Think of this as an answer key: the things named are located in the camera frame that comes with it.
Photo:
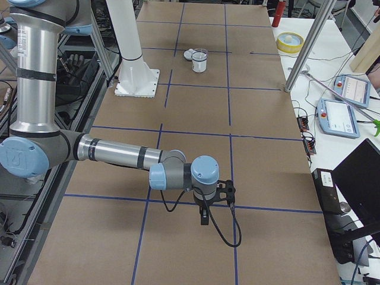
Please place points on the orange connector board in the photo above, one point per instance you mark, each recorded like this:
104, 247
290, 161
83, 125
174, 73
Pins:
309, 146
302, 122

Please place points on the teach pendant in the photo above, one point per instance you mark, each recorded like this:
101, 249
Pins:
337, 118
354, 89

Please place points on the red bottle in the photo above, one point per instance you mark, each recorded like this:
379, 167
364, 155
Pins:
278, 13

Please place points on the far teach pendant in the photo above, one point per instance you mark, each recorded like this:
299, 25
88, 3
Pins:
354, 89

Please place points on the white cup lid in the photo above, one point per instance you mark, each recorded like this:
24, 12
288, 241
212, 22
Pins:
188, 54

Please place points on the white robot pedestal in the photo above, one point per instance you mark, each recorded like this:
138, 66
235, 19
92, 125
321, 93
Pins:
135, 77

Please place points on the clear plastic funnel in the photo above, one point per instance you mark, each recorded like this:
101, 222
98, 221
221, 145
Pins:
199, 55

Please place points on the yellow tape roll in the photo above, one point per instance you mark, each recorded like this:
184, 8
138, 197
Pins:
289, 42

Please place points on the white cup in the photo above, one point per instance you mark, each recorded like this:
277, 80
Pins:
199, 66

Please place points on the aluminium frame post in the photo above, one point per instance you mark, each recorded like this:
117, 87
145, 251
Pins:
316, 28

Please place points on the black computer box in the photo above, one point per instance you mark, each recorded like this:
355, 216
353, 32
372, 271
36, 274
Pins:
326, 191

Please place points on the wooden board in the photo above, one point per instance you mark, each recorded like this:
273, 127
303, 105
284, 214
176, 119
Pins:
368, 53

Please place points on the orange connector board far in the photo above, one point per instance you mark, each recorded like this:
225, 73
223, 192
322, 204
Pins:
302, 122

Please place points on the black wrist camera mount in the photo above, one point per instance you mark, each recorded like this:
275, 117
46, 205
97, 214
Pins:
225, 192

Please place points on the orange connector board near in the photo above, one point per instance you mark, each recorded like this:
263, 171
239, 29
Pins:
309, 146

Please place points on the near teach pendant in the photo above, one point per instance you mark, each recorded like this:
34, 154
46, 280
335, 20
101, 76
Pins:
337, 118

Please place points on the metal reacher grabber tool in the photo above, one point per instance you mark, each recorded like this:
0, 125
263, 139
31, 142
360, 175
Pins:
335, 96

